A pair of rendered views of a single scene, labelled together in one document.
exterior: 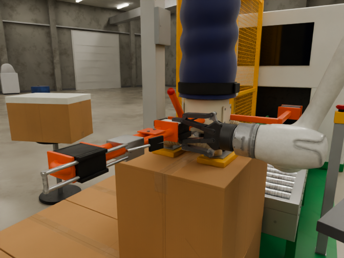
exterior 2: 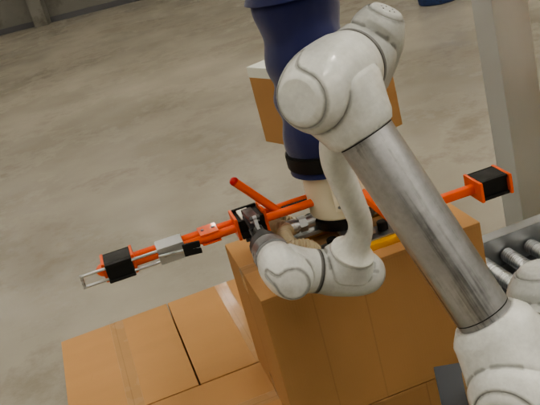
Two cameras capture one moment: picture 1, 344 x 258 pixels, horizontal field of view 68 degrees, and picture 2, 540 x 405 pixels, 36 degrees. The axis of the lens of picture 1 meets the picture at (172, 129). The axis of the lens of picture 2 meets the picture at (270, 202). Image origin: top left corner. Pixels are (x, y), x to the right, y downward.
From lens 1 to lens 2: 1.72 m
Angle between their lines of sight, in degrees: 47
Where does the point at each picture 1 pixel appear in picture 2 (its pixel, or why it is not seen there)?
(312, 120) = (348, 237)
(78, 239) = (241, 325)
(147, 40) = not seen: outside the picture
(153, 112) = (500, 87)
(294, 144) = (265, 273)
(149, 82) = (484, 18)
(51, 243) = (215, 324)
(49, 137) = not seen: hidden behind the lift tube
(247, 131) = (256, 248)
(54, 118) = not seen: hidden behind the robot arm
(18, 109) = (265, 90)
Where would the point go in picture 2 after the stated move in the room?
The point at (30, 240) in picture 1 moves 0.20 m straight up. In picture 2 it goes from (200, 316) to (184, 265)
